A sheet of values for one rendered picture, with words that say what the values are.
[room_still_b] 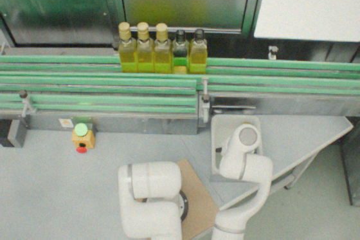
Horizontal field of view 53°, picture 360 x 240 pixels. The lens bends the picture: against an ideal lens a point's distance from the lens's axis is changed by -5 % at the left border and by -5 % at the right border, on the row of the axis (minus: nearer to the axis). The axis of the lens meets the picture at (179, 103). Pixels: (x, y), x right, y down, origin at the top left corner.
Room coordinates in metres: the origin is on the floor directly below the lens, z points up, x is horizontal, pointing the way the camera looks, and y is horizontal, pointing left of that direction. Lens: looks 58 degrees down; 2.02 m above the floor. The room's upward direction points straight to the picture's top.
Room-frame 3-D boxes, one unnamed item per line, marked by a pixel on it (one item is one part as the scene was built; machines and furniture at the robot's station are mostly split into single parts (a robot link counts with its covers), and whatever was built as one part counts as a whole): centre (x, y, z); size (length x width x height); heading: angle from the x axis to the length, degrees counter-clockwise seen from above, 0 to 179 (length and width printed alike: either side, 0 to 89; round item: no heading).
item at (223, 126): (0.57, -0.20, 0.80); 0.22 x 0.17 x 0.09; 178
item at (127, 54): (0.81, 0.17, 0.99); 0.06 x 0.06 x 0.21; 89
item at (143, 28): (0.80, 0.11, 1.14); 0.04 x 0.04 x 0.04
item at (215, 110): (0.60, -0.20, 0.79); 0.27 x 0.17 x 0.08; 178
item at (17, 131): (0.62, 0.63, 0.79); 0.08 x 0.08 x 0.08; 88
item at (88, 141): (0.62, 0.35, 0.79); 0.07 x 0.07 x 0.07; 88
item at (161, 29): (0.80, 0.05, 1.14); 0.04 x 0.04 x 0.04
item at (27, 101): (0.64, 0.52, 0.94); 0.07 x 0.04 x 0.13; 178
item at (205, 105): (0.67, -0.09, 0.95); 0.17 x 0.03 x 0.12; 178
